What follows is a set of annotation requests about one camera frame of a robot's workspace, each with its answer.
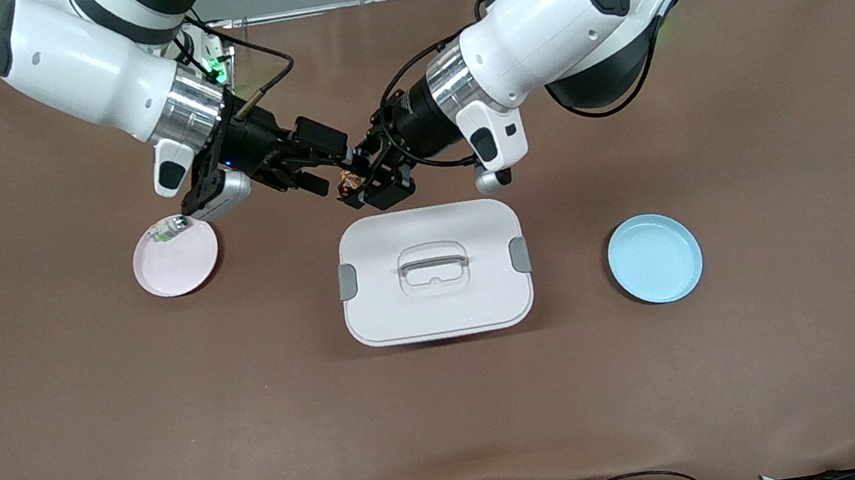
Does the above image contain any orange and black switch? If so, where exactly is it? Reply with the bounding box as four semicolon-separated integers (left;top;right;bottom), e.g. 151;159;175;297
334;167;375;205

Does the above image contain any white lidded storage box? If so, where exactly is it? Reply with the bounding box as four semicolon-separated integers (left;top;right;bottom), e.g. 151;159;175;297
330;194;541;353

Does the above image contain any pink round plate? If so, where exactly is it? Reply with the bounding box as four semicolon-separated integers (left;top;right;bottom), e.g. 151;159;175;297
127;210;225;302

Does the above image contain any brown table mat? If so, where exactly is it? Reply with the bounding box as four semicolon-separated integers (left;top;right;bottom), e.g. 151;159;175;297
0;0;855;480

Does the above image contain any light blue round plate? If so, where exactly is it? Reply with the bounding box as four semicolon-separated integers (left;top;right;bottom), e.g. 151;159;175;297
604;207;708;310

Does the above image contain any green and silver switch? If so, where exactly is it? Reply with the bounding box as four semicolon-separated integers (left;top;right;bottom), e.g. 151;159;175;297
148;214;192;246

